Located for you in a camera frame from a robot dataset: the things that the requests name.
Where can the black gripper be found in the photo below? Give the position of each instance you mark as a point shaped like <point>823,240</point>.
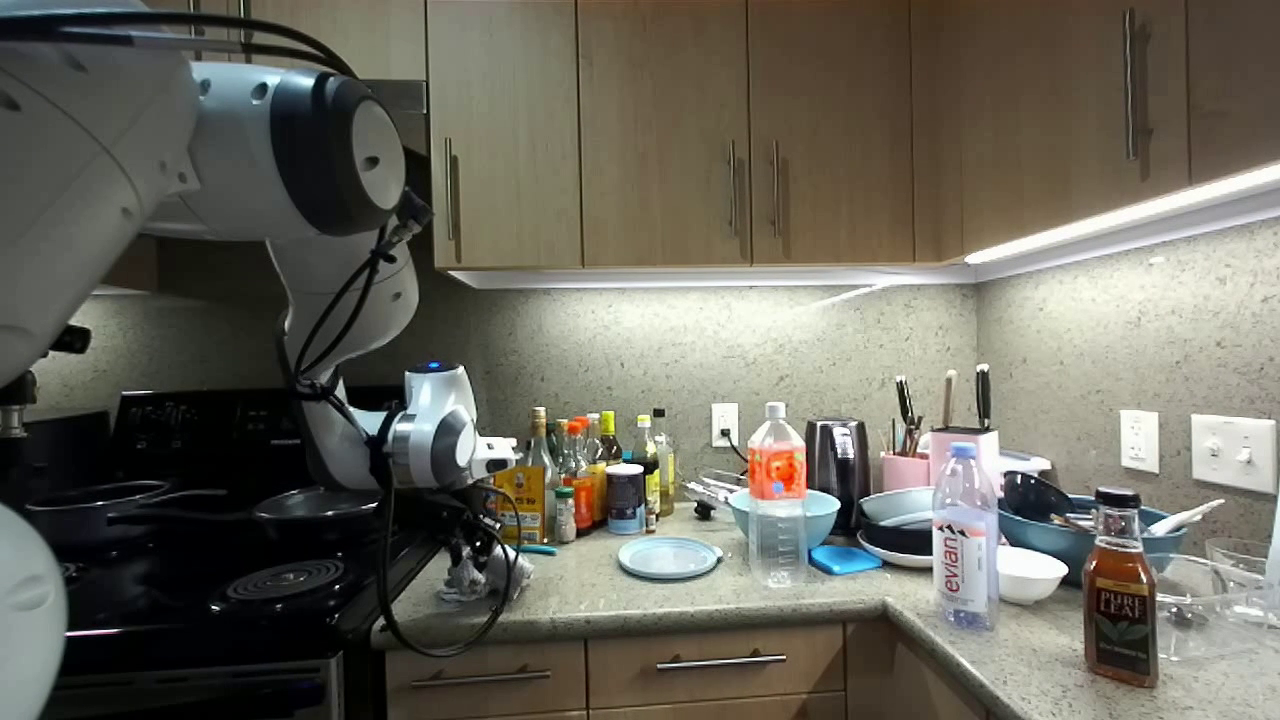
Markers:
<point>467,524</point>

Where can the white towel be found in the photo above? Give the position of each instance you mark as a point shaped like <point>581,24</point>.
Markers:
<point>485,579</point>

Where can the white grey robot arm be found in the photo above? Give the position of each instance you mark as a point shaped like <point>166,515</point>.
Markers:
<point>112,128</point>

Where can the yellow seasoning packet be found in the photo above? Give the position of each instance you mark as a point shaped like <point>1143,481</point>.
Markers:
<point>522,501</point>

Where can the black frying pan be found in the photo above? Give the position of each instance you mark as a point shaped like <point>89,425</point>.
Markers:
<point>313,507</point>

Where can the white lidded jar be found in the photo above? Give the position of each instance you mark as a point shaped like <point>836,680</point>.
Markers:
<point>627,498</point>

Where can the light blue plate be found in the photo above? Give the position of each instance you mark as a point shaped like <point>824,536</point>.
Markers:
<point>668,557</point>

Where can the black stove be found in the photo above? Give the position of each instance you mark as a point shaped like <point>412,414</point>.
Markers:
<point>176,602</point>

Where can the orange soda bottle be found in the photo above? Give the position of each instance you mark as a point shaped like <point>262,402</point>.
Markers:
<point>778,481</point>

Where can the light blue bowl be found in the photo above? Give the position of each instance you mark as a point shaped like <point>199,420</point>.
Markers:
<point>819,515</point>

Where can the blue sponge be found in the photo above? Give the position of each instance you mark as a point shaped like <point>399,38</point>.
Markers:
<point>842,557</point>

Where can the black coffee grinder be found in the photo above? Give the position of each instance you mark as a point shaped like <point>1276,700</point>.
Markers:
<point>836,466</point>

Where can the pink utensil cup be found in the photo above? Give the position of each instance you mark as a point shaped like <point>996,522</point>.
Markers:
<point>904,471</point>

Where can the clear water bottle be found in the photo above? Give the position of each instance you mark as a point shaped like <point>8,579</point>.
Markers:
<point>967,533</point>

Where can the white knife block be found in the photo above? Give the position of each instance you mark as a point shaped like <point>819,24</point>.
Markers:
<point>980,441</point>

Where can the white small bowl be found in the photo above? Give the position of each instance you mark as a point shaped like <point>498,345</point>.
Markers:
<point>1029,579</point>

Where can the dark blue bowl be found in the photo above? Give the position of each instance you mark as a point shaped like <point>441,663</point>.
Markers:
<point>1074,541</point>

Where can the brown sauce bottle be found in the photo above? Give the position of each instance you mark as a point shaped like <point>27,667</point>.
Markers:
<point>1122,595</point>

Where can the white wall outlet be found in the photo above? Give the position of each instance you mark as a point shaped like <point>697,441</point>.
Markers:
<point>724,425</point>

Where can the white light switch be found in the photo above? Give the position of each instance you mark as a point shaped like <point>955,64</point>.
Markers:
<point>1137,441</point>

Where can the white double switch plate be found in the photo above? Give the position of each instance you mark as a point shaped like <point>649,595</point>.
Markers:
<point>1235,453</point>

